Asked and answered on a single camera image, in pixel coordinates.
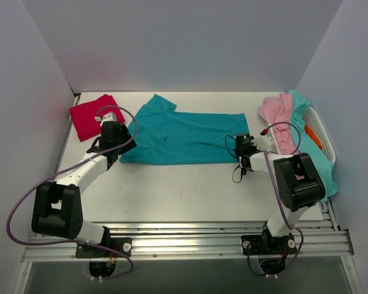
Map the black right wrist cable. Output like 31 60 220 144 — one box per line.
225 134 249 184

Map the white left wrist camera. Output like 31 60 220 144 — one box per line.
94 111 117 126

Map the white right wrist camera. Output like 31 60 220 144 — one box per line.
251 129 275 151

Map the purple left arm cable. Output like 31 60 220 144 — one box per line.
6 105 139 280

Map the orange garment in basket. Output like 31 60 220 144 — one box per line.
304 124 323 150

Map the pink t shirt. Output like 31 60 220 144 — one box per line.
258 93 299 154

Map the teal t shirt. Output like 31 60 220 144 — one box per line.
120 95 249 165

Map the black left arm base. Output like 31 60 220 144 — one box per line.
75 237 132 258

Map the folded red t shirt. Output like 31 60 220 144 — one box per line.
69 94 125 142

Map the light turquoise t shirt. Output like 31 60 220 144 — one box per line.
286 90 338 202

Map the white plastic laundry basket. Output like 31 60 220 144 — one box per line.
268 107 335 164

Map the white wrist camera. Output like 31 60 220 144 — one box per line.
251 129 275 151
94 111 117 126

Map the aluminium mounting rail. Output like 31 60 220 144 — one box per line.
15 197 364 293

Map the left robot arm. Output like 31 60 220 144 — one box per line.
31 121 136 257

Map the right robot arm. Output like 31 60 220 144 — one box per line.
234 133 326 253

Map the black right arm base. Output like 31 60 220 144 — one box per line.
240 234 297 256

